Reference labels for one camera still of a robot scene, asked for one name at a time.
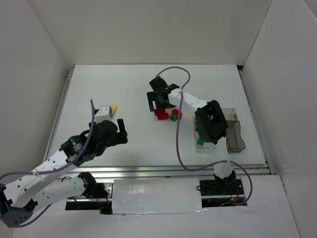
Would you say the green plate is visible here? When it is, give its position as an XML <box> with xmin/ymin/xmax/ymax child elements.
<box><xmin>197</xmin><ymin>138</ymin><xmax>205</xmax><ymax>146</ymax></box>

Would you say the left arm base joint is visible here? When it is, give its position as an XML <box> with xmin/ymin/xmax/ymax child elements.
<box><xmin>43</xmin><ymin>172</ymin><xmax>112</xmax><ymax>203</ymax></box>

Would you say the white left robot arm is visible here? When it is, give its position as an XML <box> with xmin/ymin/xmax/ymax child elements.
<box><xmin>0</xmin><ymin>119</ymin><xmax>128</xmax><ymax>228</ymax></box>

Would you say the right arm base joint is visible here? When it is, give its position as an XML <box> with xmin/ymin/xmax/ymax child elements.
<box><xmin>196</xmin><ymin>179</ymin><xmax>244</xmax><ymax>197</ymax></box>

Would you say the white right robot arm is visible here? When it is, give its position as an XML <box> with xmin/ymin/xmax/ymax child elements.
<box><xmin>147</xmin><ymin>76</ymin><xmax>236</xmax><ymax>192</ymax></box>

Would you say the long yellow lego brick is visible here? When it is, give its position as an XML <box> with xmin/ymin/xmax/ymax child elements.
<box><xmin>110</xmin><ymin>105</ymin><xmax>117</xmax><ymax>117</ymax></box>

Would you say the red rounded lego brick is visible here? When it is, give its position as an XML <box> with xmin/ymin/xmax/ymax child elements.
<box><xmin>171</xmin><ymin>109</ymin><xmax>182</xmax><ymax>120</ymax></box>

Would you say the green square lego brick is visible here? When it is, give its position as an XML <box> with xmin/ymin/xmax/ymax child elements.
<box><xmin>170</xmin><ymin>114</ymin><xmax>177</xmax><ymax>121</ymax></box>

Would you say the clear plastic bin front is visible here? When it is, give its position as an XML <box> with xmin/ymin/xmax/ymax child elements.
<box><xmin>192</xmin><ymin>117</ymin><xmax>211</xmax><ymax>154</ymax></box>

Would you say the clear plastic bin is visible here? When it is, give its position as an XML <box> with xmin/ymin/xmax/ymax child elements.
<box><xmin>221</xmin><ymin>108</ymin><xmax>238</xmax><ymax>122</ymax></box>
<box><xmin>192</xmin><ymin>117</ymin><xmax>211</xmax><ymax>154</ymax></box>
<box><xmin>226</xmin><ymin>120</ymin><xmax>246</xmax><ymax>153</ymax></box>

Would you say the clear plastic bin rear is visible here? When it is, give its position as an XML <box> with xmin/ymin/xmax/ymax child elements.
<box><xmin>221</xmin><ymin>108</ymin><xmax>238</xmax><ymax>122</ymax></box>

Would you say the clear plastic bin middle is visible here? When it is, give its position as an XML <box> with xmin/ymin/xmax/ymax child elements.
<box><xmin>226</xmin><ymin>120</ymin><xmax>246</xmax><ymax>153</ymax></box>

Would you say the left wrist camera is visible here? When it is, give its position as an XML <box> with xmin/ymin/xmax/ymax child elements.
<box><xmin>95</xmin><ymin>105</ymin><xmax>112</xmax><ymax>123</ymax></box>

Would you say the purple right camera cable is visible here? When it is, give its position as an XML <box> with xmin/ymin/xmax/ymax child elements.
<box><xmin>156</xmin><ymin>66</ymin><xmax>254</xmax><ymax>206</ymax></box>

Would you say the purple camera cable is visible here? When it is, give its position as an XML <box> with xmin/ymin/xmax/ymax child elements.
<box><xmin>0</xmin><ymin>99</ymin><xmax>100</xmax><ymax>228</ymax></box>
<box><xmin>156</xmin><ymin>66</ymin><xmax>254</xmax><ymax>206</ymax></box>

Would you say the aluminium table edge rail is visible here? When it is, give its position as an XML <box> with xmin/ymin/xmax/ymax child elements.
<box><xmin>56</xmin><ymin>165</ymin><xmax>275</xmax><ymax>179</ymax></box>

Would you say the left side rail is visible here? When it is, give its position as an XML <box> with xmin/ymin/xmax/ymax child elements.
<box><xmin>43</xmin><ymin>68</ymin><xmax>74</xmax><ymax>162</ymax></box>

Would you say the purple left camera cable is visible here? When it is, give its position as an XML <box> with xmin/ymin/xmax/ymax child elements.
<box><xmin>0</xmin><ymin>99</ymin><xmax>100</xmax><ymax>228</ymax></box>

